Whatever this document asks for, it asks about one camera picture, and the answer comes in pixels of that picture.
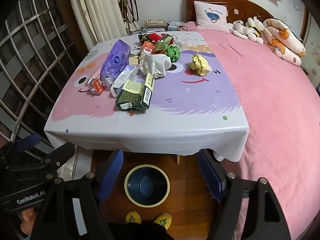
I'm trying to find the yellow slipper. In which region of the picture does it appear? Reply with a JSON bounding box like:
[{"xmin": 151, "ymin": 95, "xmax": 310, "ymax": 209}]
[
  {"xmin": 152, "ymin": 212, "xmax": 172, "ymax": 230},
  {"xmin": 125, "ymin": 211, "xmax": 142, "ymax": 225}
]

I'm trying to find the green yellow foil packet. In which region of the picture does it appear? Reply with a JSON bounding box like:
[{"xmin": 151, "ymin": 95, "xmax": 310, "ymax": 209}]
[{"xmin": 154, "ymin": 35, "xmax": 173, "ymax": 54}]

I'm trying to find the metal window grille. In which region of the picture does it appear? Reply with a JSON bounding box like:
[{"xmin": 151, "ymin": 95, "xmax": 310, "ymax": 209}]
[{"xmin": 0, "ymin": 0, "xmax": 87, "ymax": 160}]

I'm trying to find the purple tissue pack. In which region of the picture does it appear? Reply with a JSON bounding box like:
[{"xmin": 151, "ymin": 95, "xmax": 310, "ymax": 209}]
[{"xmin": 99, "ymin": 39, "xmax": 132, "ymax": 87}]

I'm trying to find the dark blue trash bin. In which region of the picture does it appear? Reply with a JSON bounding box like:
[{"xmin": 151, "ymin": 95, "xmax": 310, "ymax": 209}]
[{"xmin": 124, "ymin": 164, "xmax": 170, "ymax": 207}]

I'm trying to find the crumpled green paper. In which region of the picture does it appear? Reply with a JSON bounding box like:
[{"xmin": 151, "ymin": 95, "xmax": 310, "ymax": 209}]
[{"xmin": 164, "ymin": 44, "xmax": 181, "ymax": 63}]

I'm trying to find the pink embroidered pillow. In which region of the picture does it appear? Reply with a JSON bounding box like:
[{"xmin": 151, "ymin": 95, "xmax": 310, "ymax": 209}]
[{"xmin": 194, "ymin": 1, "xmax": 230, "ymax": 34}]

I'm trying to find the small pale blue box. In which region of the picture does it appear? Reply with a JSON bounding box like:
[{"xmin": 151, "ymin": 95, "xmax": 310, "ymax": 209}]
[{"xmin": 167, "ymin": 20, "xmax": 185, "ymax": 32}]

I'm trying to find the white tote bag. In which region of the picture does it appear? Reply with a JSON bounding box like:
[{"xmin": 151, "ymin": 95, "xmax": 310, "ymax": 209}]
[{"xmin": 122, "ymin": 0, "xmax": 139, "ymax": 32}]

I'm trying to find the clear plastic bag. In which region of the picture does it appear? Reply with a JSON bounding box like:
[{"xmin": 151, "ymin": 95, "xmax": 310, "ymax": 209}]
[{"xmin": 172, "ymin": 34, "xmax": 190, "ymax": 49}]

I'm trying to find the stack of books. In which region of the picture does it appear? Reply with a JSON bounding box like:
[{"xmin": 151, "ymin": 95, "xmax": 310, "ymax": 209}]
[{"xmin": 143, "ymin": 19, "xmax": 168, "ymax": 34}]

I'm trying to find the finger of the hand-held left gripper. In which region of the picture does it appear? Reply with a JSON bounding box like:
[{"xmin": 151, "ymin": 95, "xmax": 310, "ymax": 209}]
[
  {"xmin": 5, "ymin": 142, "xmax": 76, "ymax": 180},
  {"xmin": 0, "ymin": 133, "xmax": 42, "ymax": 162}
]

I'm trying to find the person's left hand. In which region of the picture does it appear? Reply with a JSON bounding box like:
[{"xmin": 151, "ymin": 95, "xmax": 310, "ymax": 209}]
[{"xmin": 20, "ymin": 209, "xmax": 37, "ymax": 233}]

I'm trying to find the crumpled yellow paper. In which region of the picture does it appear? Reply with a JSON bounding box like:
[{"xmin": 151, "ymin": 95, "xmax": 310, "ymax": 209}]
[{"xmin": 189, "ymin": 54, "xmax": 212, "ymax": 76}]

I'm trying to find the orange snack packet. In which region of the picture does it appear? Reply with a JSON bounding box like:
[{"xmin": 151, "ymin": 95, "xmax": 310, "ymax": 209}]
[{"xmin": 141, "ymin": 41, "xmax": 155, "ymax": 53}]

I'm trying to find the pink blanket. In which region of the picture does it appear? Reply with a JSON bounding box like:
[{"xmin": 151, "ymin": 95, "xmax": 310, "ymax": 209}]
[{"xmin": 179, "ymin": 21, "xmax": 320, "ymax": 240}]

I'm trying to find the dark green cardboard box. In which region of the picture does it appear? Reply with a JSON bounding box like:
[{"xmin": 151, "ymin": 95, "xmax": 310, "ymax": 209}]
[{"xmin": 115, "ymin": 72, "xmax": 155, "ymax": 112}]

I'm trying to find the white pink plush toy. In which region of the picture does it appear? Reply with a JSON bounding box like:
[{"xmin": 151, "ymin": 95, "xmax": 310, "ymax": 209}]
[{"xmin": 232, "ymin": 20, "xmax": 250, "ymax": 39}]

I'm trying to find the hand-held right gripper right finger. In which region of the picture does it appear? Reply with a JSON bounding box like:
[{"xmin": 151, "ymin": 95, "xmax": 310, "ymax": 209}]
[{"xmin": 197, "ymin": 149, "xmax": 292, "ymax": 240}]

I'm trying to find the cream curtain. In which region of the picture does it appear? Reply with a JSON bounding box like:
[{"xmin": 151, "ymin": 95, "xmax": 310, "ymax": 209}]
[{"xmin": 66, "ymin": 0, "xmax": 128, "ymax": 53}]

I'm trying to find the wooden headboard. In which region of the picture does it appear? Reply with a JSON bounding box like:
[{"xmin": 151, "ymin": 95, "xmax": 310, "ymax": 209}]
[{"xmin": 185, "ymin": 0, "xmax": 308, "ymax": 43}]

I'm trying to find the white cardboard box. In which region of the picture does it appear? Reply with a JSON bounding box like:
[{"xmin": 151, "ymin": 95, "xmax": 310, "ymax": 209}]
[{"xmin": 111, "ymin": 64, "xmax": 139, "ymax": 97}]

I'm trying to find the small red white carton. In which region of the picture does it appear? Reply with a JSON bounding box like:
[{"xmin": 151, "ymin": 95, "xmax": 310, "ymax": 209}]
[{"xmin": 85, "ymin": 67, "xmax": 108, "ymax": 95}]

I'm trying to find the white yellow plush toy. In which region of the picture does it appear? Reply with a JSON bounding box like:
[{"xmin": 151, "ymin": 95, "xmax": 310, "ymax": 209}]
[{"xmin": 246, "ymin": 16, "xmax": 265, "ymax": 44}]

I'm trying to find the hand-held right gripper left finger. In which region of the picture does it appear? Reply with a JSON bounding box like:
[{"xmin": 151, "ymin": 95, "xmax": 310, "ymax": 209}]
[{"xmin": 31, "ymin": 149, "xmax": 124, "ymax": 240}]

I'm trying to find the printed cartoon tablecloth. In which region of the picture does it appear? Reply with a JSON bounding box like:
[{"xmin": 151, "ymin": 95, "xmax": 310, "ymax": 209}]
[{"xmin": 44, "ymin": 30, "xmax": 249, "ymax": 162}]

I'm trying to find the crumpled white paper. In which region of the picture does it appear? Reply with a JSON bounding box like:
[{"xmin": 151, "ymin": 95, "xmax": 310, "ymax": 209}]
[{"xmin": 138, "ymin": 53, "xmax": 172, "ymax": 78}]

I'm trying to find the rolled bear print quilt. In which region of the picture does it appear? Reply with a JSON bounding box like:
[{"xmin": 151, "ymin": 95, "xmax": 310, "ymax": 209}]
[{"xmin": 260, "ymin": 18, "xmax": 307, "ymax": 67}]

